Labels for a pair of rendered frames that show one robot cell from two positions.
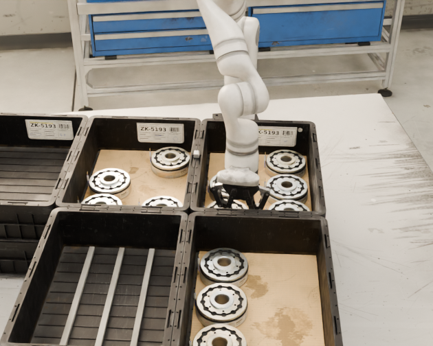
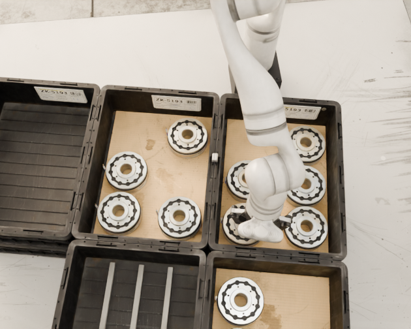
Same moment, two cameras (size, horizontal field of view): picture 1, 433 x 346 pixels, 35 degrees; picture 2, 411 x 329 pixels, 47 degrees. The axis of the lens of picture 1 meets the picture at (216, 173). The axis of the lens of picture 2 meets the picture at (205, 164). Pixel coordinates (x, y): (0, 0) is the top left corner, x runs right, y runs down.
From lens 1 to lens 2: 0.93 m
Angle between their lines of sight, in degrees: 30
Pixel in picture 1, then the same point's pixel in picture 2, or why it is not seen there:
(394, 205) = (402, 166)
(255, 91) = (290, 177)
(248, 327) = not seen: outside the picture
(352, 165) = (366, 107)
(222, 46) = (254, 119)
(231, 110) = (260, 197)
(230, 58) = (263, 137)
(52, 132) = (64, 96)
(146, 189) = (163, 173)
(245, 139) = (273, 207)
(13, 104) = not seen: outside the picture
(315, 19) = not seen: outside the picture
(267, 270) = (281, 298)
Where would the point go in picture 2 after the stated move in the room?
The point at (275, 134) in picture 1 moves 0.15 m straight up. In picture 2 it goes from (296, 111) to (308, 76)
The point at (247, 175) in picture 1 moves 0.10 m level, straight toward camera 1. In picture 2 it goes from (270, 234) to (269, 284)
